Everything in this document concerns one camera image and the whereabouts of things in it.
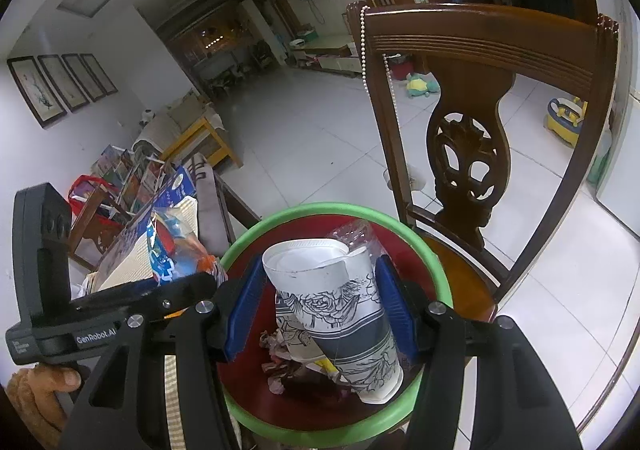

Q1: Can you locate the white bead necklace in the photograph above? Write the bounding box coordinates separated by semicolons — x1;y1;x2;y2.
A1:
359;4;401;125

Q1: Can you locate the clear plastic wrapper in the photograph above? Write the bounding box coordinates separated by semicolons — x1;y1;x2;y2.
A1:
325;220;374;261

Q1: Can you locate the framed wall picture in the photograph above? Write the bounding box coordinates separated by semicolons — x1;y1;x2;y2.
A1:
61;52;107;103
7;56;68;129
37;54;91;113
80;53;118;96

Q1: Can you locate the orange snack wrapper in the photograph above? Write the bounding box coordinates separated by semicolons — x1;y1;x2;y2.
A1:
145;212;223;288

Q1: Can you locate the plain-backed wooden chair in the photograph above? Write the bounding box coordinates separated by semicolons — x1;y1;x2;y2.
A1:
67;202;131;271

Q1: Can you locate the low television cabinet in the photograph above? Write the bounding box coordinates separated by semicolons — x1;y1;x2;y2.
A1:
290;32;366;75

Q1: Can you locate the floral print paper cup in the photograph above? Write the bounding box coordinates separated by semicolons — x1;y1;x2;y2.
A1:
262;239;404;405

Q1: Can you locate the carved wooden chair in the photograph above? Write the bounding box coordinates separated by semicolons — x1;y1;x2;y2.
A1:
346;2;620;325

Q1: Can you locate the red bag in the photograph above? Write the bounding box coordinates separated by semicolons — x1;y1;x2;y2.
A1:
67;175;123;231

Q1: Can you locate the striped table cloth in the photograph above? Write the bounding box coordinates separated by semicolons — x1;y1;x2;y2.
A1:
85;195;241;450

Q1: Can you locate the green plush turtle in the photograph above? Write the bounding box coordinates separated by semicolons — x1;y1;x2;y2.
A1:
405;72;441;99

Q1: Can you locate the small red bin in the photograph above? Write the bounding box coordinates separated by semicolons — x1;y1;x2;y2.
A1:
387;54;413;80

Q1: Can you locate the person's left hand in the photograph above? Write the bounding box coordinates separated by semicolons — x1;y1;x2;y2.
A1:
30;364;82;396

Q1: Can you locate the yellow packet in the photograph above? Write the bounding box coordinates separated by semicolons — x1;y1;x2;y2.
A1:
312;355;348;386

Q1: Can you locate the white round floor object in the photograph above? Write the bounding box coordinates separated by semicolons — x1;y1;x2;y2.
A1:
384;165;426;191

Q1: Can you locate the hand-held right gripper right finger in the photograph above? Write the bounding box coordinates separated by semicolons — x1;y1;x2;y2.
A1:
375;255;583;450

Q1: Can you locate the rack of picture books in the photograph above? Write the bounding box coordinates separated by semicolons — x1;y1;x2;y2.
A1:
92;145;171;225

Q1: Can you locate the red basin with green rim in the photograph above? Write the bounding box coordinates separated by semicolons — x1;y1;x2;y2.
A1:
217;202;453;436

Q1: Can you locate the printed paper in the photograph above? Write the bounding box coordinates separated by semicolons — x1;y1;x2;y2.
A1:
260;327;321;396

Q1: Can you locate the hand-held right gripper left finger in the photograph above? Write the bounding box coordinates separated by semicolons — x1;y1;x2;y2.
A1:
60;257;266;450

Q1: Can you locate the blue book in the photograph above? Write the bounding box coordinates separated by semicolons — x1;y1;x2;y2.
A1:
107;165;198;255

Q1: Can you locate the wooden sofa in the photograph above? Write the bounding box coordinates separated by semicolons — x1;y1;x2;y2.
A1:
132;94;243;171

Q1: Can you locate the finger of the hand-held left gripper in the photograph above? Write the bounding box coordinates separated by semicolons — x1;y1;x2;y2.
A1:
72;272;217;319

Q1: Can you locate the yellow and blue potty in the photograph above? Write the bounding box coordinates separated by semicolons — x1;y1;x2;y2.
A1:
545;96;589;148

